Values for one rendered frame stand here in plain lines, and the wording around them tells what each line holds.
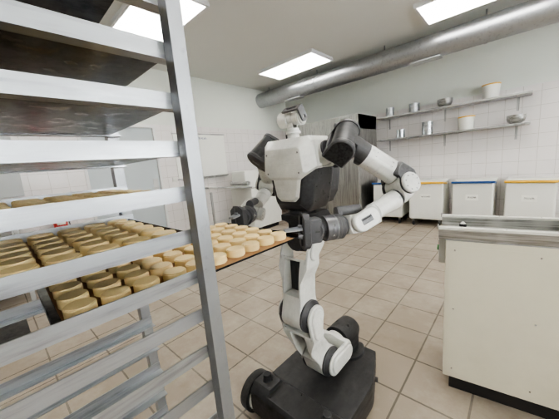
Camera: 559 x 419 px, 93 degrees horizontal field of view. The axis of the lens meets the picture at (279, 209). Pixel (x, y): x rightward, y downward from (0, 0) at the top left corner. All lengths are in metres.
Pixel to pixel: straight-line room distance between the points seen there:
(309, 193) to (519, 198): 4.18
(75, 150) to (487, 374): 1.86
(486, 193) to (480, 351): 3.47
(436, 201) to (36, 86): 4.98
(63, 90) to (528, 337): 1.81
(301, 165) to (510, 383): 1.45
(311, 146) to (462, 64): 4.92
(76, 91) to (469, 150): 5.48
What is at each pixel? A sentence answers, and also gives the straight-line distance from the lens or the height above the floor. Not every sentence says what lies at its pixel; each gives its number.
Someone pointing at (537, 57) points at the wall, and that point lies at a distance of 5.71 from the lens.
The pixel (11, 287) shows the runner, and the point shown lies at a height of 1.14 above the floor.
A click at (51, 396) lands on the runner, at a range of 0.60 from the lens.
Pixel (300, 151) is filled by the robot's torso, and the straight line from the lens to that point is 1.02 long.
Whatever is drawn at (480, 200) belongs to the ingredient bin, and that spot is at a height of 0.47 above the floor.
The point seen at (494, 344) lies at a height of 0.34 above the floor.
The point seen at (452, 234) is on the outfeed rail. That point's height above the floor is 0.87.
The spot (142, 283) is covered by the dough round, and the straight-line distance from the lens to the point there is 0.61.
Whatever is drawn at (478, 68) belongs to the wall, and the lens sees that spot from 5.75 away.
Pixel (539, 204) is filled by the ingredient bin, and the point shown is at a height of 0.44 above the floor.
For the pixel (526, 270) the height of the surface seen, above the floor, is 0.73.
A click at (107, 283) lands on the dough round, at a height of 1.06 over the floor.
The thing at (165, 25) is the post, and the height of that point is 1.54.
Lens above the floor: 1.28
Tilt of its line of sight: 10 degrees down
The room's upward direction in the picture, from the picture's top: 5 degrees counter-clockwise
